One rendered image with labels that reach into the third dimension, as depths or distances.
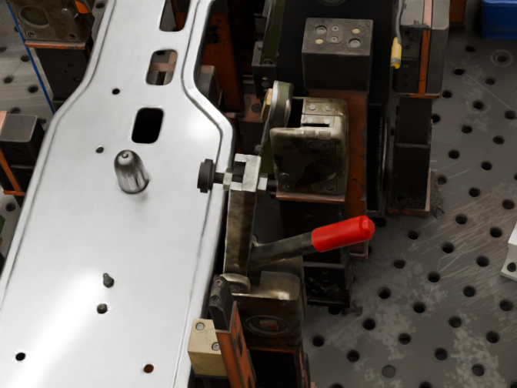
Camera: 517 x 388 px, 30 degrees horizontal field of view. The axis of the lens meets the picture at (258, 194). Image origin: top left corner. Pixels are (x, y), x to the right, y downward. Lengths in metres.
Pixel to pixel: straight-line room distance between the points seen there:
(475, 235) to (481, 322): 0.13
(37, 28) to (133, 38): 0.16
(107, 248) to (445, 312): 0.49
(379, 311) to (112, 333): 0.44
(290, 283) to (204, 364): 0.11
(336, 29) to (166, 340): 0.36
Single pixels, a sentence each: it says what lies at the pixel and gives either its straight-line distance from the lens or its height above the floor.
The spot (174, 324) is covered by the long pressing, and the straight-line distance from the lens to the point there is 0.97.
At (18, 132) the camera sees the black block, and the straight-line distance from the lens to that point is 1.15.
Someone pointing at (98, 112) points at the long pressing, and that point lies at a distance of 1.13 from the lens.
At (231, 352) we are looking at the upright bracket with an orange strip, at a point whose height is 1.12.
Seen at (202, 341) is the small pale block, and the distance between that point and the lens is 0.88.
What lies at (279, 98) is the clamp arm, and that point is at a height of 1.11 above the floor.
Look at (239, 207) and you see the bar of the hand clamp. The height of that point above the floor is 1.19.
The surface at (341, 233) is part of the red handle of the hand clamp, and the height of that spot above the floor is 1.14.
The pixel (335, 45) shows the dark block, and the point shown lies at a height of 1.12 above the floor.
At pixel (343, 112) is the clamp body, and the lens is 1.00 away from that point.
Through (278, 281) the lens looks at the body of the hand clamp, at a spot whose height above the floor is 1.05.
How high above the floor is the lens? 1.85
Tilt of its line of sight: 56 degrees down
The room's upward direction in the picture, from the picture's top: 9 degrees counter-clockwise
